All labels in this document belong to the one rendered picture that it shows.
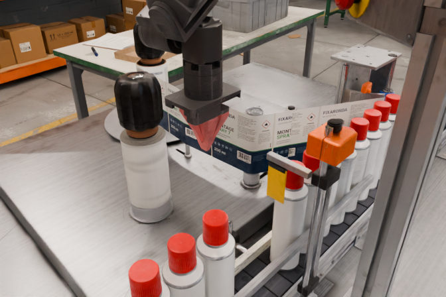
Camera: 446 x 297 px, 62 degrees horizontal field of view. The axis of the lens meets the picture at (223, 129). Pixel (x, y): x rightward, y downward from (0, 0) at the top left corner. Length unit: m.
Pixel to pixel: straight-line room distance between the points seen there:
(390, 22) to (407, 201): 0.22
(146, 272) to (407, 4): 0.40
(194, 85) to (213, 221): 0.19
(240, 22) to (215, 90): 1.92
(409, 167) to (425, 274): 0.37
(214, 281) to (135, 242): 0.26
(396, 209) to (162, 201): 0.43
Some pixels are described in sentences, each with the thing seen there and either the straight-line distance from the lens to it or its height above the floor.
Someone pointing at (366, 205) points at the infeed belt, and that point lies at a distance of 0.87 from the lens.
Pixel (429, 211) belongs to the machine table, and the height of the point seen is 0.83.
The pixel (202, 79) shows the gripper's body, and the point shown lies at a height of 1.22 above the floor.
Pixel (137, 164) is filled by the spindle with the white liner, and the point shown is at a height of 1.02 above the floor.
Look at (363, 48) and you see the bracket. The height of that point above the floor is 1.14.
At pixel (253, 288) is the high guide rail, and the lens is 0.57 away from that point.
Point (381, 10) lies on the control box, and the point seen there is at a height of 1.32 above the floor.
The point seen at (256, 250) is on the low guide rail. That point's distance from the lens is 0.68.
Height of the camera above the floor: 1.41
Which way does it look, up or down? 29 degrees down
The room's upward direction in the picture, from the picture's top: straight up
